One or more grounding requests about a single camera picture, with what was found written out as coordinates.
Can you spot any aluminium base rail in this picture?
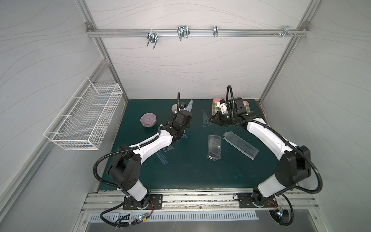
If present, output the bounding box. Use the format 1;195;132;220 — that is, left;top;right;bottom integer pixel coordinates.
81;188;319;213

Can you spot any purple striped bowl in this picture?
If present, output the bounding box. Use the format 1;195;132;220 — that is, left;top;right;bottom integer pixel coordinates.
171;104;183;115

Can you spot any large clear triangle ruler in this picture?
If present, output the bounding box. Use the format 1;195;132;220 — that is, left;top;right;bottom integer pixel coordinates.
163;146;174;152

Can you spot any white wire basket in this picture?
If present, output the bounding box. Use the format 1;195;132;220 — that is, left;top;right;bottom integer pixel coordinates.
43;77;123;151

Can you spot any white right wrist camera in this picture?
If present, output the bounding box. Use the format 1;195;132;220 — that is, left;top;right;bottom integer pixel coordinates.
217;99;228;114

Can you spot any plain lilac bowl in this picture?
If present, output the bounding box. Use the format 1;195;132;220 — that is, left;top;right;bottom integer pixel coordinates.
140;113;157;128

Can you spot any metal bracket clamp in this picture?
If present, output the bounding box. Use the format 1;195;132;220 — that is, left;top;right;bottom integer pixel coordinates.
272;26;299;38

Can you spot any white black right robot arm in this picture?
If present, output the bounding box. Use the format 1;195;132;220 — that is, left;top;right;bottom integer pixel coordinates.
208;86;323;226

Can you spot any aluminium overhead rail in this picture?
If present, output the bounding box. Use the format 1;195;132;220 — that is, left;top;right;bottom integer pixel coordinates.
87;27;310;38

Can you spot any clear ruler set pouch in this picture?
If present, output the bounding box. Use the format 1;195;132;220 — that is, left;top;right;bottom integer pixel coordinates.
223;131;259;160

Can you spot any pink plastic tray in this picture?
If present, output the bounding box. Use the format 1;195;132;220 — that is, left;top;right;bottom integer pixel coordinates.
212;98;250;115

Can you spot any metal u-bolt clamp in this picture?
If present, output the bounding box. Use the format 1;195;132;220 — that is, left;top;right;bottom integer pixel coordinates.
176;26;190;40
213;26;219;38
146;32;158;49

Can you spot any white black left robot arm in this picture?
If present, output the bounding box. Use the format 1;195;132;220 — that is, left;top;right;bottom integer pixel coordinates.
92;93;192;228

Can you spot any clear blue straight ruler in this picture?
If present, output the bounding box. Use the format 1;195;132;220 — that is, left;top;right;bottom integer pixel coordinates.
156;151;169;165

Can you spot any green white checkered cloth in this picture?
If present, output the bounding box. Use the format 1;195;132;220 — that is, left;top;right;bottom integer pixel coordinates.
213;100;250;114

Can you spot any blue printed ruler set card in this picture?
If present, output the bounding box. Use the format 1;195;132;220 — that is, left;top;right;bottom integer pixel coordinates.
185;100;193;112

